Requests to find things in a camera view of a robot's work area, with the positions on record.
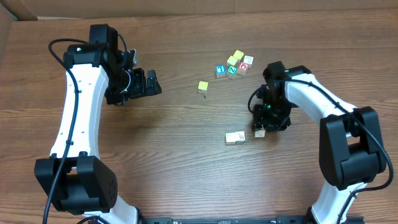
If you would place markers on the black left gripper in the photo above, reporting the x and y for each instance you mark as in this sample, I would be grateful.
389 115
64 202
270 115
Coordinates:
140 89

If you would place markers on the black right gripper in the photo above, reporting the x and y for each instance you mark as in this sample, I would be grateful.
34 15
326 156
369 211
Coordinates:
260 117

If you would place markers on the red I letter block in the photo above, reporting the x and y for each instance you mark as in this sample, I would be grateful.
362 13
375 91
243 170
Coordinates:
260 133

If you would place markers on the yellow S letter block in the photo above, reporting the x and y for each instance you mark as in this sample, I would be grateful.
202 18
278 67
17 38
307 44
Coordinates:
240 137

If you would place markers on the yellow G letter block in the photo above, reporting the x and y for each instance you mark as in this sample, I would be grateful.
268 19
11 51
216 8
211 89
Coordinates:
230 138

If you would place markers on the yellow K letter block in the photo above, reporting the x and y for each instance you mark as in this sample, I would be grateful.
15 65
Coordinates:
203 87

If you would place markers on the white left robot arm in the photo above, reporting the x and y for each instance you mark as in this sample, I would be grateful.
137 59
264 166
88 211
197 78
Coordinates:
73 176

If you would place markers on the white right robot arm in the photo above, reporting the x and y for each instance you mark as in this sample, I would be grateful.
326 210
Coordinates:
352 157

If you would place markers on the red picture block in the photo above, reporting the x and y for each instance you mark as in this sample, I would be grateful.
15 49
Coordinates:
243 68

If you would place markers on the white picture block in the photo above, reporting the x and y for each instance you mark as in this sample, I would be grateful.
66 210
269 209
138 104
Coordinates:
248 60

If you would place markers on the green Z letter block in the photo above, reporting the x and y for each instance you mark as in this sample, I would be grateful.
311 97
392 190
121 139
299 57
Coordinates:
231 72

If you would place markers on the yellow block near cluster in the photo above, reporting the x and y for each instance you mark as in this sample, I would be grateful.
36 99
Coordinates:
232 61

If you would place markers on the yellow block cluster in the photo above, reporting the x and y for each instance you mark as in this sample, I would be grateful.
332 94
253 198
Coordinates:
238 55
232 61

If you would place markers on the yellow block far cluster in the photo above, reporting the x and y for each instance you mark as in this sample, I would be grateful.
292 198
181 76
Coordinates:
238 55

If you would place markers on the blue letter block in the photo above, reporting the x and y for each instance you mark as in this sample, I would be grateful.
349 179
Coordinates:
220 71

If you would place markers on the cardboard box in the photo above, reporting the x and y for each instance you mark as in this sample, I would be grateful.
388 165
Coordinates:
34 9

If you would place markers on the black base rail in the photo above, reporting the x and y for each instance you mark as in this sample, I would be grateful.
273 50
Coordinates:
248 220

